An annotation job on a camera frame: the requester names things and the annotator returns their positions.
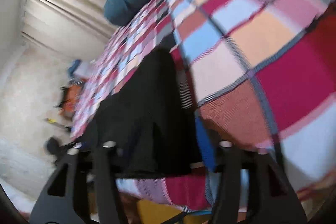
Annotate plaid pink red bedspread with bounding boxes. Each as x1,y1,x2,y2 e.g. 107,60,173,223
71,0,335,200

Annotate black pants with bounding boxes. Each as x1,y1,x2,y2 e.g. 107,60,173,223
79,48,202,178

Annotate black stick with yellow tag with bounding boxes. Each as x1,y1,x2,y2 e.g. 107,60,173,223
44,118,71,133

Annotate white box with blue cloth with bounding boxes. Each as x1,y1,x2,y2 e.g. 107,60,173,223
67,59,93,80

